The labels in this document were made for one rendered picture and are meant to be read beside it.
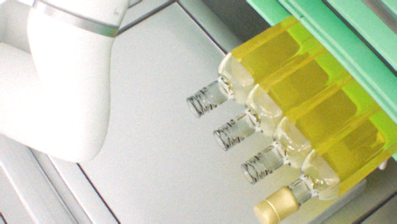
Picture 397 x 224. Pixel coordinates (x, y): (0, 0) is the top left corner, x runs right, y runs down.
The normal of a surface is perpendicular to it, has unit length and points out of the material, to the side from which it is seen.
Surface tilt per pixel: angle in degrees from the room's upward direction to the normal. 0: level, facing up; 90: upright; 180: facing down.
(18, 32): 90
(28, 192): 90
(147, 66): 90
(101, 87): 118
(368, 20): 90
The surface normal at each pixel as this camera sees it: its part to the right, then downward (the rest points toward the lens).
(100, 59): 0.85, 0.22
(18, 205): -0.10, -0.54
